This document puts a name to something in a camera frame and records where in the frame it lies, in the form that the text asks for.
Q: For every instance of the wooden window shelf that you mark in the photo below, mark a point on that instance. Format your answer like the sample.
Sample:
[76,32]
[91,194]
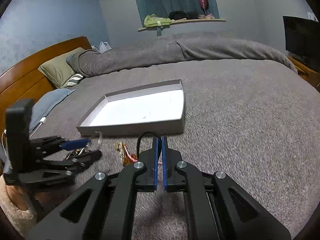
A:
[195,21]

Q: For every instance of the grey duvet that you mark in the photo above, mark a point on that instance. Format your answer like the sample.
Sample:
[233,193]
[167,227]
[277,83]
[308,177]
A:
[158,195]

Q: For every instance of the pink glass goblet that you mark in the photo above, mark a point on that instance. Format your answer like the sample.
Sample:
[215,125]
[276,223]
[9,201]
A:
[204,5]

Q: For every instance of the grey shallow box tray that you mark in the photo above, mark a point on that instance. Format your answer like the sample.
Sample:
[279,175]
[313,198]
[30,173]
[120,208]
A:
[157,107]

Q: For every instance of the green cloth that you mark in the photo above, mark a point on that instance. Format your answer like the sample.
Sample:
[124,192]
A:
[155,21]

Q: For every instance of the striped pillow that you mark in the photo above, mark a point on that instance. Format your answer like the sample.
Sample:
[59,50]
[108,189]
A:
[73,80]

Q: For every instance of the white wall switch panel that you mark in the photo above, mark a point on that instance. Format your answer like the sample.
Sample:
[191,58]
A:
[312,16]

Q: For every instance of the clear bangle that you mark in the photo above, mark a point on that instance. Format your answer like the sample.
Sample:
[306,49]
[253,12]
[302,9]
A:
[95,143]

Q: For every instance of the red gold charm jewelry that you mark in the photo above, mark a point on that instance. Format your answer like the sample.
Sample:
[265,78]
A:
[126,157]

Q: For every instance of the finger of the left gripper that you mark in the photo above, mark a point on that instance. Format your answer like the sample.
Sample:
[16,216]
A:
[53,144]
[71,166]

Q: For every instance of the black television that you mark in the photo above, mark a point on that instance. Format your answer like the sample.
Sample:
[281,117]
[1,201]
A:
[302,38]

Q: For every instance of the wooden headboard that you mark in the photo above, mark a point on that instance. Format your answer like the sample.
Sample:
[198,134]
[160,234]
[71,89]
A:
[25,81]

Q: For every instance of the pink item on shelf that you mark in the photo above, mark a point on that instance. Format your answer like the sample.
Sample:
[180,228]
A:
[206,17]

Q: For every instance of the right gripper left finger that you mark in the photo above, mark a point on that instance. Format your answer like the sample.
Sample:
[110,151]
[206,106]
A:
[104,206]

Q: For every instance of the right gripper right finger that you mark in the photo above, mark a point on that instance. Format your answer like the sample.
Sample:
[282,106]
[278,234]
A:
[216,206]

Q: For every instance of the white plastic bag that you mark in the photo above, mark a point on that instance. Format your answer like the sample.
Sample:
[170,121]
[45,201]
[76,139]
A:
[103,47]

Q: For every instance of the olive green pillow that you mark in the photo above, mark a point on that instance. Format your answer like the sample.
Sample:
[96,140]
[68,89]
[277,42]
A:
[57,70]

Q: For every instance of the black cloth on shelf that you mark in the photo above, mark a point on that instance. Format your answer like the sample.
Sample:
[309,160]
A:
[179,15]

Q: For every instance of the blue pillow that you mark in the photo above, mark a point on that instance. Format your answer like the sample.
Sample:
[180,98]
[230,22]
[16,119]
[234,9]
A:
[46,103]

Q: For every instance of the wooden tv stand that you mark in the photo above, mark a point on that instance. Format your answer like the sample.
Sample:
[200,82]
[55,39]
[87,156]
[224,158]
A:
[306,73]

